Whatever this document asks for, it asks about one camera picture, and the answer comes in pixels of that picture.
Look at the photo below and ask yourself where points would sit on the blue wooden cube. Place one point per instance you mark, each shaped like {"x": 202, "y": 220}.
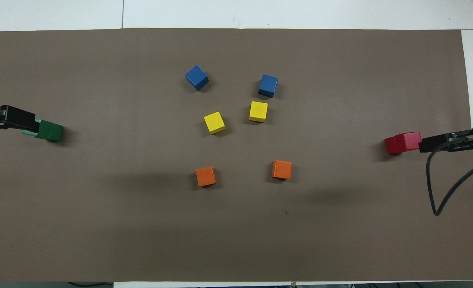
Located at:
{"x": 196, "y": 77}
{"x": 268, "y": 85}

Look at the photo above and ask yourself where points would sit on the yellow wooden cube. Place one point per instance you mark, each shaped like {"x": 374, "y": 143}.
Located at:
{"x": 214, "y": 122}
{"x": 258, "y": 111}

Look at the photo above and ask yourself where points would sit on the orange wooden cube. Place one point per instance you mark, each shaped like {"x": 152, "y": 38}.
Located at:
{"x": 206, "y": 176}
{"x": 282, "y": 169}

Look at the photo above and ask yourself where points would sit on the brown paper table mat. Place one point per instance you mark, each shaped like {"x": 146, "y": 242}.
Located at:
{"x": 236, "y": 240}

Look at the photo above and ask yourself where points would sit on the red wooden cube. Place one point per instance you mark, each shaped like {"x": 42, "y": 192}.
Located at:
{"x": 388, "y": 146}
{"x": 409, "y": 142}

